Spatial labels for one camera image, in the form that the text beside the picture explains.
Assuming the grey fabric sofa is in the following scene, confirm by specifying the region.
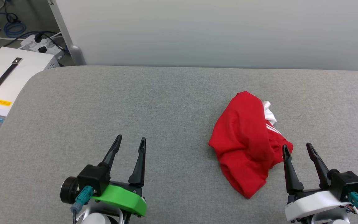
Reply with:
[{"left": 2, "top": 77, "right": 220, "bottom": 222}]
[{"left": 0, "top": 65, "right": 358, "bottom": 224}]

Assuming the red and white garment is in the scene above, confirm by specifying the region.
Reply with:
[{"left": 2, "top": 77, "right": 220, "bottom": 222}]
[{"left": 209, "top": 91, "right": 293, "bottom": 199}]

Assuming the black floor cable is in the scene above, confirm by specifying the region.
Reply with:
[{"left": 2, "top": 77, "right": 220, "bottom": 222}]
[{"left": 0, "top": 30, "right": 62, "bottom": 53}]

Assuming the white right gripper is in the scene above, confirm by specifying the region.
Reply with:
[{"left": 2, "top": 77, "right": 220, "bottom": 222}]
[{"left": 283, "top": 143, "right": 352, "bottom": 222}]

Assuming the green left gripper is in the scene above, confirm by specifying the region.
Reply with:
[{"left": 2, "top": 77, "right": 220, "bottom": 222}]
[{"left": 91, "top": 134, "right": 147, "bottom": 217}]

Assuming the grey partition post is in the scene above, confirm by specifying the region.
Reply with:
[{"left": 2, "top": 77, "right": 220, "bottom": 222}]
[{"left": 48, "top": 0, "right": 87, "bottom": 66}]

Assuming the white power strip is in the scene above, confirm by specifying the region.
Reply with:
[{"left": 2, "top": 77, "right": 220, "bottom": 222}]
[{"left": 21, "top": 34, "right": 65, "bottom": 58}]

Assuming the blue coiled cable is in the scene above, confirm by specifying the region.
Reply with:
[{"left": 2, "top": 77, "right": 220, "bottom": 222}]
[{"left": 3, "top": 12, "right": 27, "bottom": 38}]

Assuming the white equipment box with handle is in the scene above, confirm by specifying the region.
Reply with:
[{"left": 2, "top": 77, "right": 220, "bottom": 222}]
[{"left": 0, "top": 47, "right": 61, "bottom": 131}]

